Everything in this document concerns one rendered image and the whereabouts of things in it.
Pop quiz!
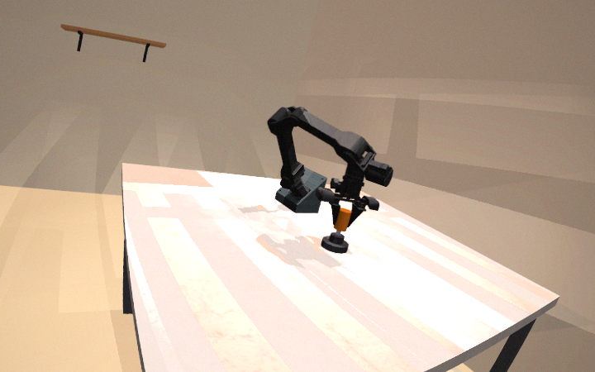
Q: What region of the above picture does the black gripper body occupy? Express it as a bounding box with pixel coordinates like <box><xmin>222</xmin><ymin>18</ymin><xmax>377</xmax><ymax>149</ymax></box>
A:
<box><xmin>315</xmin><ymin>174</ymin><xmax>379</xmax><ymax>211</ymax></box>

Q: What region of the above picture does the orange knob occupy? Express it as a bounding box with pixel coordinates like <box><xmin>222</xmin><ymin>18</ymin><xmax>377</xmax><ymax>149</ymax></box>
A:
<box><xmin>334</xmin><ymin>208</ymin><xmax>351</xmax><ymax>231</ymax></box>

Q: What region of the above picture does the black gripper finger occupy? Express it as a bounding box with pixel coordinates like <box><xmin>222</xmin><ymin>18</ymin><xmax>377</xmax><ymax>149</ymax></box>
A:
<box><xmin>329</xmin><ymin>203</ymin><xmax>341</xmax><ymax>226</ymax></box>
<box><xmin>348</xmin><ymin>203</ymin><xmax>366</xmax><ymax>227</ymax></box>

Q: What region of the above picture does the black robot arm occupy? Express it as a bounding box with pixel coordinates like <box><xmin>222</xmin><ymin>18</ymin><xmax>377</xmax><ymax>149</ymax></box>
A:
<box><xmin>268</xmin><ymin>106</ymin><xmax>393</xmax><ymax>201</ymax></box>

